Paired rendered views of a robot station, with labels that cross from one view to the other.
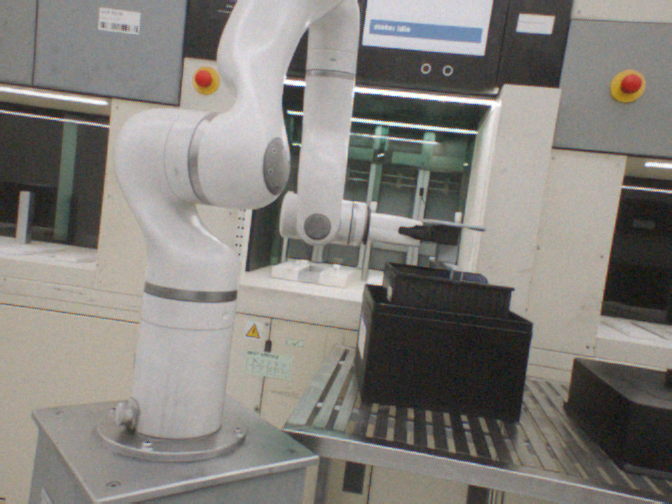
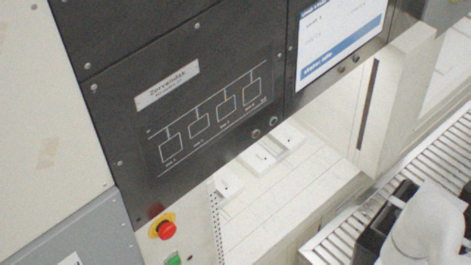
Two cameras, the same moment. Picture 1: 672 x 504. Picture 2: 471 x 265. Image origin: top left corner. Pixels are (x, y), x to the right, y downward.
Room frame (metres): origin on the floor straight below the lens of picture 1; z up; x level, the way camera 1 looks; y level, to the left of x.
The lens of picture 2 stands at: (1.01, 0.68, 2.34)
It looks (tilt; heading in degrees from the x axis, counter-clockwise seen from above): 51 degrees down; 314
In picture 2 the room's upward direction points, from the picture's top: 4 degrees counter-clockwise
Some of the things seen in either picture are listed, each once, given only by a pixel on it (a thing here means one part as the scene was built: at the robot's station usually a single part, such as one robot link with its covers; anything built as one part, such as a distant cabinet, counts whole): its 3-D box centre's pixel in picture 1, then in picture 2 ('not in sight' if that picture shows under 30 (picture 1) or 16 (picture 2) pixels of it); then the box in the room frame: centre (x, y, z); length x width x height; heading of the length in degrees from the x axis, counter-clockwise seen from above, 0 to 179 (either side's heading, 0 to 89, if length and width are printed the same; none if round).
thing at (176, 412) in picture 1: (183, 362); not in sight; (0.81, 0.18, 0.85); 0.19 x 0.19 x 0.18
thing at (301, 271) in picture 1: (314, 271); (197, 185); (1.79, 0.05, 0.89); 0.22 x 0.21 x 0.04; 173
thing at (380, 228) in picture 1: (390, 228); not in sight; (1.17, -0.10, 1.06); 0.11 x 0.10 x 0.07; 91
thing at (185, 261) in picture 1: (181, 201); not in sight; (0.82, 0.21, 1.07); 0.19 x 0.12 x 0.24; 68
